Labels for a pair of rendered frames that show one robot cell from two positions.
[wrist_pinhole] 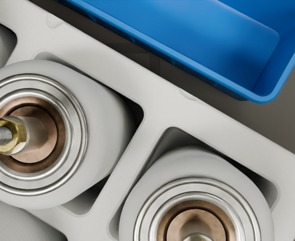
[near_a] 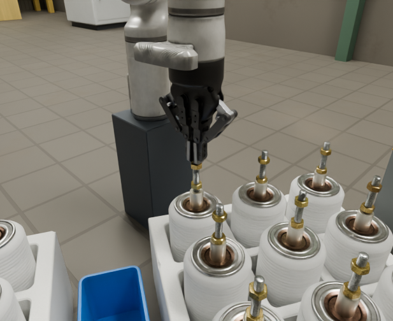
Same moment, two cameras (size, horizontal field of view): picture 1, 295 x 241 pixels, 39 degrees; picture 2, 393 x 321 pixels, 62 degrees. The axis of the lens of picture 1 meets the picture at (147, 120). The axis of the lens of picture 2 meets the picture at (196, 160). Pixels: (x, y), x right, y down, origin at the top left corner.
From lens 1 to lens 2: 0.40 m
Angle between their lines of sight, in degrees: 64
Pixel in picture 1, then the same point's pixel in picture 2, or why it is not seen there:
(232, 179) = (172, 209)
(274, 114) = not seen: hidden behind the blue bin
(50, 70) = (190, 267)
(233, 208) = (179, 202)
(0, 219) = (260, 263)
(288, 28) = (92, 309)
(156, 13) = not seen: outside the picture
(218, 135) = (164, 248)
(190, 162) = (178, 220)
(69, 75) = (186, 262)
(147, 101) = (174, 274)
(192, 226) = (192, 200)
